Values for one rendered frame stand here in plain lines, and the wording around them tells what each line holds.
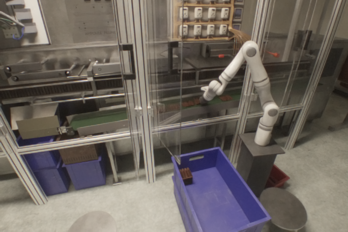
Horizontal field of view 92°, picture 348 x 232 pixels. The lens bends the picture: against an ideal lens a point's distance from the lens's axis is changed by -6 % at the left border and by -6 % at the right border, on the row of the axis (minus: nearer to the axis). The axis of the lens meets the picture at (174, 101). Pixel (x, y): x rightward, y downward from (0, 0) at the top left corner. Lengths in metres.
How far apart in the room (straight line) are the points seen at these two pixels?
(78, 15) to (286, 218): 2.07
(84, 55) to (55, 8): 0.40
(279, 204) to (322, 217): 0.51
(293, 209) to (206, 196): 0.58
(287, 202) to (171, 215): 0.85
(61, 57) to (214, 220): 1.65
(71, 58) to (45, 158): 0.81
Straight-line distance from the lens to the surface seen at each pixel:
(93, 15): 1.68
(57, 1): 1.74
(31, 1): 1.77
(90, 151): 1.59
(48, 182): 1.87
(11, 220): 2.02
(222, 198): 1.47
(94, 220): 1.40
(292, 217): 1.53
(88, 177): 1.79
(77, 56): 1.68
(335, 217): 2.05
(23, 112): 1.65
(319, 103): 2.95
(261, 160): 1.46
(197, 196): 1.45
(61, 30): 1.75
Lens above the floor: 1.42
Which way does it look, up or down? 28 degrees down
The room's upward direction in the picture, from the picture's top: straight up
